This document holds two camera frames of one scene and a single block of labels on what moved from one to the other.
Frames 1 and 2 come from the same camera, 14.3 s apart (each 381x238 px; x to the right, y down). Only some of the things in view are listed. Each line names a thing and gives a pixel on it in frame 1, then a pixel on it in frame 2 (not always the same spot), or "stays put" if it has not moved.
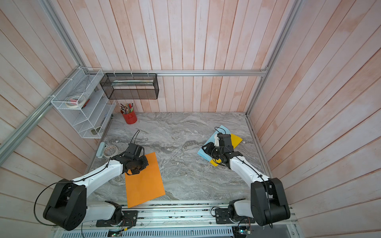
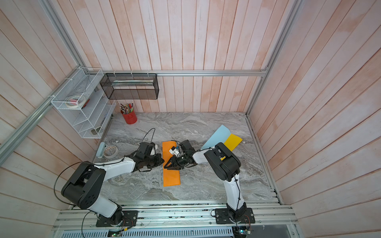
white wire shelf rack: [84, 100] stays put
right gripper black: [209, 149] → [174, 163]
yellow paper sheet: [235, 141] stays put
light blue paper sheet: [221, 129] stays put
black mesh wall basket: [130, 86] stays put
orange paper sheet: [146, 185] → [171, 177]
